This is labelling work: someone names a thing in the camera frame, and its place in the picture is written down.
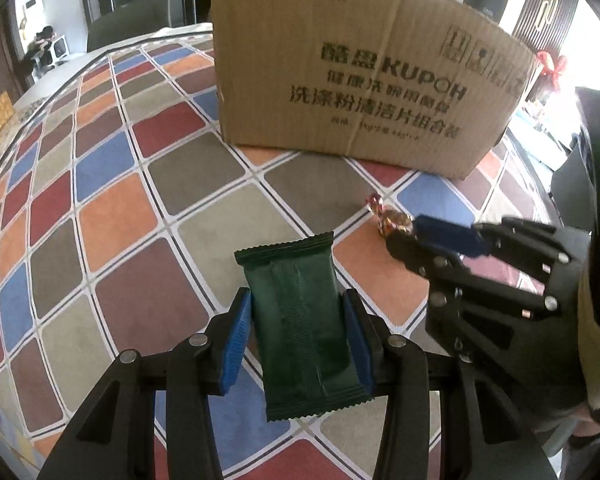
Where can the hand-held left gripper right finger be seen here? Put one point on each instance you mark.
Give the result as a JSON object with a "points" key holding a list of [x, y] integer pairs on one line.
{"points": [[360, 345]]}

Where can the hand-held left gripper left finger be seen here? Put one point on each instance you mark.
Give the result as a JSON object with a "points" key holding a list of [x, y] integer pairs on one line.
{"points": [[232, 345]]}

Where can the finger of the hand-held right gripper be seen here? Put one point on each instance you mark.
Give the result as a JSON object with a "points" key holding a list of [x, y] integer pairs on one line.
{"points": [[420, 260], [445, 235]]}

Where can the gold candy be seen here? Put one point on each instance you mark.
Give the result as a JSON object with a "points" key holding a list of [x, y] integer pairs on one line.
{"points": [[395, 222]]}

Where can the dark green snack packet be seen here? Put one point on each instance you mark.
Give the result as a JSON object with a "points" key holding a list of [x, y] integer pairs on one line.
{"points": [[300, 320]]}

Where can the brown cardboard box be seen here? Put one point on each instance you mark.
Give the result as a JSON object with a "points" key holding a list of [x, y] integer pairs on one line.
{"points": [[355, 60]]}

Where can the checkered colourful tablecloth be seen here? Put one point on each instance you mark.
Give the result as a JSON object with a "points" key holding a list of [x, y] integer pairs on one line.
{"points": [[120, 285]]}

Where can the red bow decoration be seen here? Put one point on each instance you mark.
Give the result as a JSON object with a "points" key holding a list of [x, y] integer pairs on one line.
{"points": [[550, 65]]}

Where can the grey upholstered chair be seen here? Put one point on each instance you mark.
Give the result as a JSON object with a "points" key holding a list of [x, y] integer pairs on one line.
{"points": [[130, 25]]}

